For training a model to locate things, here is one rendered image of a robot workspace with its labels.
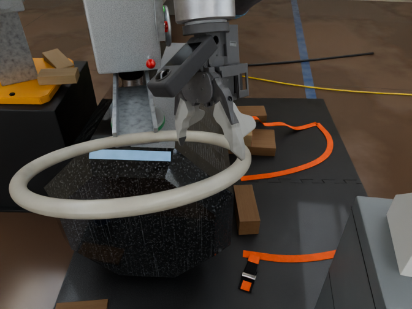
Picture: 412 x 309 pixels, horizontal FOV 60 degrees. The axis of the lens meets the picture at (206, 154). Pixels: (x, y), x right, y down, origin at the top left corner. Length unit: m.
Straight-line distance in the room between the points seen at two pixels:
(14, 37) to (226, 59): 1.68
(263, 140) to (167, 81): 2.27
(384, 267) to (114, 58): 1.03
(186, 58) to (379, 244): 0.85
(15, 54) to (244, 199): 1.50
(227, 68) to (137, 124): 0.58
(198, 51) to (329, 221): 1.93
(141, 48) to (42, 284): 1.40
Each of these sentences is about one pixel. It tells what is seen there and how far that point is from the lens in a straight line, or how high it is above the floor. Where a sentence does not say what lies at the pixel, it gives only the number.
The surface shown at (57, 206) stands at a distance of 0.60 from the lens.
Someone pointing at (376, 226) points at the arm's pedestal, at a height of 0.85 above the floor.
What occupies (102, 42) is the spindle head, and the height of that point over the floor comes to 1.26.
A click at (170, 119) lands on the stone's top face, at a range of 1.56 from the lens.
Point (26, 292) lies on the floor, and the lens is 2.17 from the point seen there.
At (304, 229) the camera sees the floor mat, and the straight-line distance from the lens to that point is 2.26.
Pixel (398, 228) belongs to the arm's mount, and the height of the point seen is 0.91.
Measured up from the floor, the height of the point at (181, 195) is 1.30.
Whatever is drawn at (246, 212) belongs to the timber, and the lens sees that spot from 2.12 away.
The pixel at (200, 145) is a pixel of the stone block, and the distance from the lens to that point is 1.56.
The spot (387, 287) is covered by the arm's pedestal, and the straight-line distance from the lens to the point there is 1.10.
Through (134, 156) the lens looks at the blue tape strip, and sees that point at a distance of 1.42.
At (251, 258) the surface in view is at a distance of 2.01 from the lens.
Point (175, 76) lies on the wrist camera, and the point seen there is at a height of 1.48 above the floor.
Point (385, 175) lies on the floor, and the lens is 2.83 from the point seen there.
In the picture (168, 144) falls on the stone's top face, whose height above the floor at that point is 0.85.
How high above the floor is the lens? 1.70
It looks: 39 degrees down
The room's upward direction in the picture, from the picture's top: straight up
